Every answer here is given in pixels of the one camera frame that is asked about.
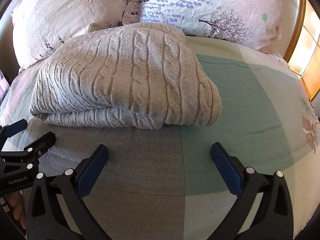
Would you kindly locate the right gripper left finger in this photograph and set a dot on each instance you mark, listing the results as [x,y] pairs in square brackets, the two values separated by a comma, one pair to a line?
[89,170]

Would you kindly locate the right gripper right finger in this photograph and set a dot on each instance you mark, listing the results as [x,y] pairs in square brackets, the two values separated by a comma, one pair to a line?
[229,168]

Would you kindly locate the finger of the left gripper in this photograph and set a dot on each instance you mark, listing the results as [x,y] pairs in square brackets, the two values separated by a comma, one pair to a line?
[41,146]
[10,130]

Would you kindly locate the beige cable-knit sweater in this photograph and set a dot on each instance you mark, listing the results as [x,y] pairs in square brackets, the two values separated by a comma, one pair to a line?
[139,75]

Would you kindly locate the person's left hand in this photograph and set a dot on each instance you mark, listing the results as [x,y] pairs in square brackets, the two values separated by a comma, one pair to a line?
[15,200]

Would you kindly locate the green patchwork bed sheet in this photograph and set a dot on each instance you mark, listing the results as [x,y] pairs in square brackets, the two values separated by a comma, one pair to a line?
[162,184]

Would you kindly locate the pink floral pillow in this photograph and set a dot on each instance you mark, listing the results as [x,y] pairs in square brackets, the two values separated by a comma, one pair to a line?
[40,27]

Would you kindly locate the wooden headboard shelf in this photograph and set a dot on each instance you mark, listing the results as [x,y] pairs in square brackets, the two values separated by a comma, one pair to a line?
[302,54]

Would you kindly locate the white lavender floral pillow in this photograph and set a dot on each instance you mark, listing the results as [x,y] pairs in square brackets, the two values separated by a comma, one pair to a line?
[251,23]

